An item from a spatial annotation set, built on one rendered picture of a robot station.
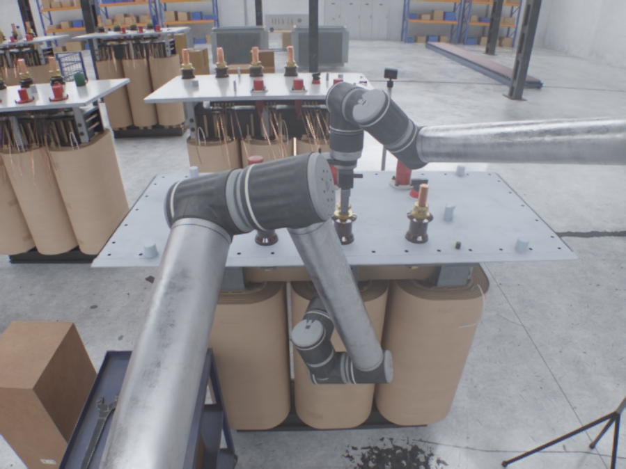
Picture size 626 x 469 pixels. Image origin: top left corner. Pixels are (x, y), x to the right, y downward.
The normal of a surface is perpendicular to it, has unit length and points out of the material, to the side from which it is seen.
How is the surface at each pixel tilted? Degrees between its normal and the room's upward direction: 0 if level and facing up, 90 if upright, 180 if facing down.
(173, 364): 38
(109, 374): 0
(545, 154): 107
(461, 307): 90
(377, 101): 47
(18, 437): 90
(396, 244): 0
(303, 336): 19
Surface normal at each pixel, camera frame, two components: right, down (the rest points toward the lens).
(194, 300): 0.65, -0.38
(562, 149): -0.72, 0.43
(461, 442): 0.00, -0.85
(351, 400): 0.17, 0.52
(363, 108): -0.68, -0.37
